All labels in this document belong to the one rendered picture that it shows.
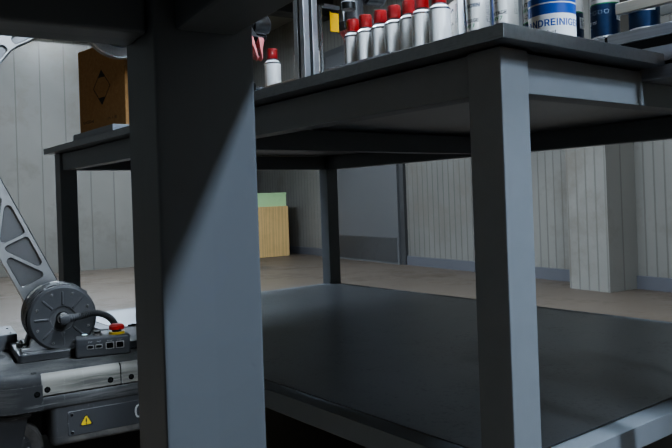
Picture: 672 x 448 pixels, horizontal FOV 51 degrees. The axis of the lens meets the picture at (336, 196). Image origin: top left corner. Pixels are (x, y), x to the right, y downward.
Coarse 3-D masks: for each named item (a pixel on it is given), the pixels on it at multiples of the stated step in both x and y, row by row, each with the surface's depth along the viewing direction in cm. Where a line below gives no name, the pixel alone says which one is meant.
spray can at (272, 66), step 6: (270, 48) 218; (270, 54) 218; (276, 54) 218; (270, 60) 217; (276, 60) 218; (264, 66) 219; (270, 66) 217; (276, 66) 217; (270, 72) 217; (276, 72) 217; (270, 78) 217; (276, 78) 217; (270, 84) 217
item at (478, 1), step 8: (472, 0) 152; (480, 0) 151; (488, 0) 152; (472, 8) 152; (480, 8) 151; (488, 8) 152; (472, 16) 152; (480, 16) 151; (488, 16) 152; (472, 24) 152; (480, 24) 151; (488, 24) 152
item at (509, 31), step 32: (480, 32) 94; (512, 32) 92; (544, 32) 96; (352, 64) 115; (384, 64) 109; (416, 64) 107; (608, 64) 113; (640, 64) 114; (256, 96) 139; (288, 96) 135; (128, 128) 192; (320, 128) 198; (352, 128) 201; (384, 128) 204; (416, 128) 208; (448, 128) 211; (544, 128) 223
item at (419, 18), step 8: (416, 0) 166; (424, 0) 165; (416, 8) 166; (424, 8) 165; (416, 16) 164; (424, 16) 164; (416, 24) 164; (424, 24) 164; (416, 32) 165; (424, 32) 164; (416, 40) 165; (424, 40) 164
